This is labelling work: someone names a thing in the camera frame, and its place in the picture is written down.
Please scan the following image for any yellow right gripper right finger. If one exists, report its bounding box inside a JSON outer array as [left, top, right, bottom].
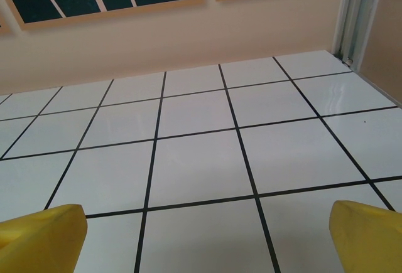
[[328, 200, 402, 273]]

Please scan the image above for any aluminium corner post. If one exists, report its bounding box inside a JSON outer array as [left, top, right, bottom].
[[333, 0, 387, 67]]

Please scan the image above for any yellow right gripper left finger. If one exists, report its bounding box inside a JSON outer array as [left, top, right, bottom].
[[0, 203, 88, 273]]

